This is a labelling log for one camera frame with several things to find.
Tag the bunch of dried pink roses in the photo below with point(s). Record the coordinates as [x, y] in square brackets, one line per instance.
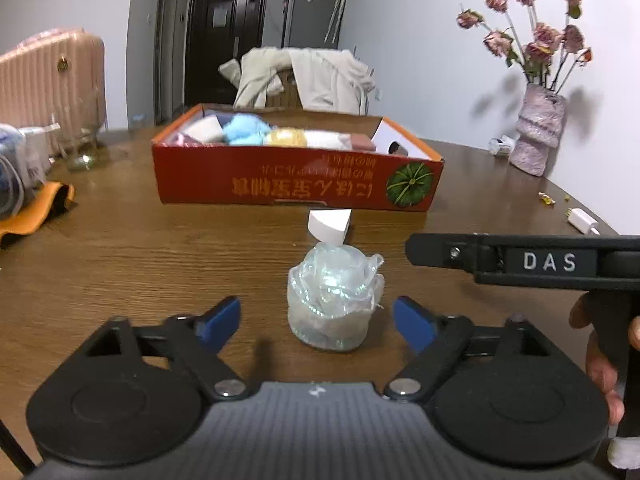
[537, 47]

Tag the pink ribbed suitcase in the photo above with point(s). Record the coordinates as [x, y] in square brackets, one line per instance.
[50, 80]

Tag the pink textured vase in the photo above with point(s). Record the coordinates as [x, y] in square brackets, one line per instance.
[539, 130]

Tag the clear glass cup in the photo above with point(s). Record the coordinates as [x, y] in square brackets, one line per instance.
[79, 147]

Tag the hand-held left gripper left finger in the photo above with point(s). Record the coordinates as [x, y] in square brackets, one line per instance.
[217, 322]

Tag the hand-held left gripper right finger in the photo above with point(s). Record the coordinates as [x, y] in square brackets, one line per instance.
[415, 322]

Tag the white paper door notice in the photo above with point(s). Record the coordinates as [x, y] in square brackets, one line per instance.
[221, 15]

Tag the yellow pouch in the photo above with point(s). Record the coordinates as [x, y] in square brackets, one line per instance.
[287, 138]

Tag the white round foam pad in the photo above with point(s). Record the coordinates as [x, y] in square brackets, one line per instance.
[327, 225]

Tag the dark brown entrance door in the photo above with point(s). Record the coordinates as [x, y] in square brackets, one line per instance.
[225, 60]

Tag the off-white coat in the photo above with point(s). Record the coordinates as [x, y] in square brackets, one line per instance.
[330, 80]

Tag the grey refrigerator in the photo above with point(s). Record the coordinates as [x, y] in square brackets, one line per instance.
[310, 20]

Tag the white folded umbrella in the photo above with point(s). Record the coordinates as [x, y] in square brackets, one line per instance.
[337, 10]

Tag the beige jacket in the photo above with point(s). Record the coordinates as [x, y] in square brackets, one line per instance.
[255, 75]

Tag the orange stretch band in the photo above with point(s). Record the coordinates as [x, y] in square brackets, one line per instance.
[40, 207]

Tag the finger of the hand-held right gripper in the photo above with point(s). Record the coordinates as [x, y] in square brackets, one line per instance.
[440, 252]

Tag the white charger plug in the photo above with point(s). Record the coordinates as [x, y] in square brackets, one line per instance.
[582, 221]

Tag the small white bottle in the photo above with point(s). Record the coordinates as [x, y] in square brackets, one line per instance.
[501, 145]

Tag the wooden chair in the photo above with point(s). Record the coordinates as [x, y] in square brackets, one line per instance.
[286, 92]

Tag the person's right hand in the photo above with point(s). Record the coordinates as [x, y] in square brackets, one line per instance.
[602, 370]

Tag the white small appliance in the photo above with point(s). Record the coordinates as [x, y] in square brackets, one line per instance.
[25, 160]

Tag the blue fluffy puff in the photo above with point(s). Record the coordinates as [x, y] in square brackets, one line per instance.
[245, 126]

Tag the red printed cardboard box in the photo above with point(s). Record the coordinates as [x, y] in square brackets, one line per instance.
[200, 175]

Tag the small yellow wrapper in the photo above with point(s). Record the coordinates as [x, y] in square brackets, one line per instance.
[547, 199]

